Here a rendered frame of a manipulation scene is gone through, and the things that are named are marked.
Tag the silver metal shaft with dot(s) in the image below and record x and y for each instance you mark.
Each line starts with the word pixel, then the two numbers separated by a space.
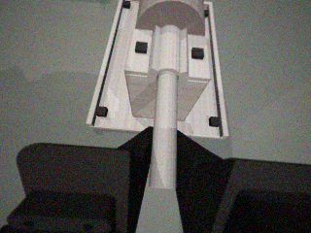
pixel 163 171

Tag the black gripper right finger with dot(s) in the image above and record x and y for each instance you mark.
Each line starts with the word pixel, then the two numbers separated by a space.
pixel 207 185

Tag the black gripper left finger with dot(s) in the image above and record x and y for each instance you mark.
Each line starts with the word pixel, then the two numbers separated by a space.
pixel 121 172

